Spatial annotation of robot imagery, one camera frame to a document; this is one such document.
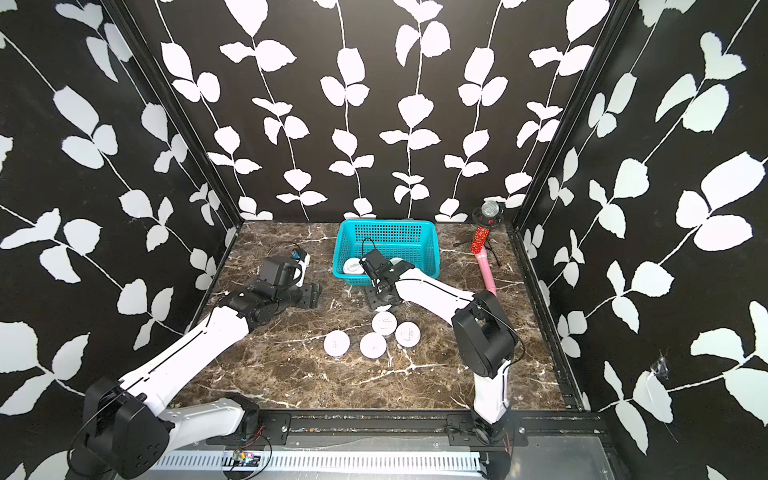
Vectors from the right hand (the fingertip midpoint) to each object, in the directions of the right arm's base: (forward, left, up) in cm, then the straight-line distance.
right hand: (375, 293), depth 91 cm
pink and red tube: (+18, -36, -1) cm, 40 cm away
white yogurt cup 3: (-9, -3, -2) cm, 10 cm away
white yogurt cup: (+11, +8, -1) cm, 14 cm away
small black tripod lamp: (+18, -35, +17) cm, 42 cm away
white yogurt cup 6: (-15, 0, -3) cm, 15 cm away
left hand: (-2, +17, +9) cm, 20 cm away
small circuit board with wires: (-42, +30, -7) cm, 52 cm away
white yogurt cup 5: (-15, +10, -2) cm, 18 cm away
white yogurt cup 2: (-6, -3, +1) cm, 6 cm away
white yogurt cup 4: (-12, -10, -2) cm, 16 cm away
